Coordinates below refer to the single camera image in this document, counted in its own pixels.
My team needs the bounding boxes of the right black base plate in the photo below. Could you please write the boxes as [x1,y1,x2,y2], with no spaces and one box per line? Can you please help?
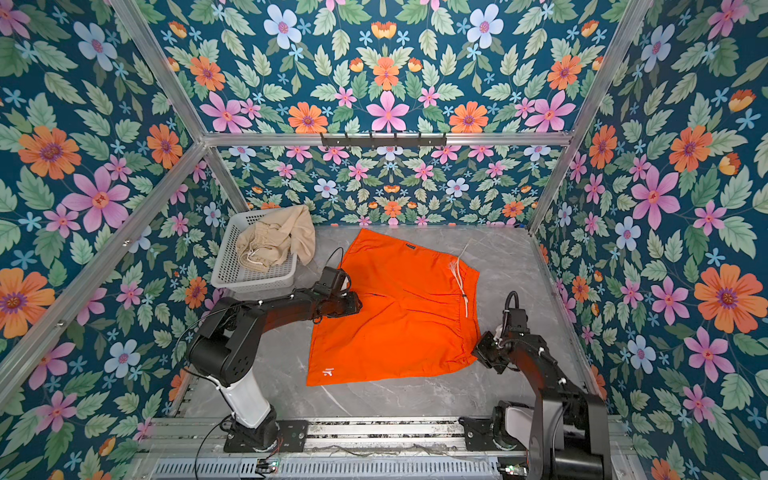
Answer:
[458,417,510,452]

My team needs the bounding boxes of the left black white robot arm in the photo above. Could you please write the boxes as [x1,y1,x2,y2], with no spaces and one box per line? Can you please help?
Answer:
[187,267,362,453]

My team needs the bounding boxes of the black hook rail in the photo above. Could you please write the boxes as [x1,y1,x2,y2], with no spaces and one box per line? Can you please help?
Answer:
[320,133,448,148]

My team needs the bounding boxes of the white plastic laundry basket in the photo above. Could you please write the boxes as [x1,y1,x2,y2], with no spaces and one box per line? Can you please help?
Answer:
[209,209,299,294]

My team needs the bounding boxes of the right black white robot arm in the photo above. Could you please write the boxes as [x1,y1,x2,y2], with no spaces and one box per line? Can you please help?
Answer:
[473,304,613,479]

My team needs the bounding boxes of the orange shorts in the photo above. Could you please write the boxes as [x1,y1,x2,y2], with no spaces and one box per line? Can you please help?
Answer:
[307,230,481,386]

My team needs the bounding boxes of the white ventilated cable duct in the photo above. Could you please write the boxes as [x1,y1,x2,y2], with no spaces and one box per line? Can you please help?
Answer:
[148,457,502,479]

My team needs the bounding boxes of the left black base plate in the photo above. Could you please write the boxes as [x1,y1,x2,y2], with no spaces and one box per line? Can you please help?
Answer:
[223,420,309,454]

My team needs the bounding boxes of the beige shorts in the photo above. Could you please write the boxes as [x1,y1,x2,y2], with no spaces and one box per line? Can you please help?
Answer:
[235,205,316,273]

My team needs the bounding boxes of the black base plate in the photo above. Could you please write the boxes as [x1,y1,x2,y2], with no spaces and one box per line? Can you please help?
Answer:
[458,417,510,452]
[223,420,309,454]

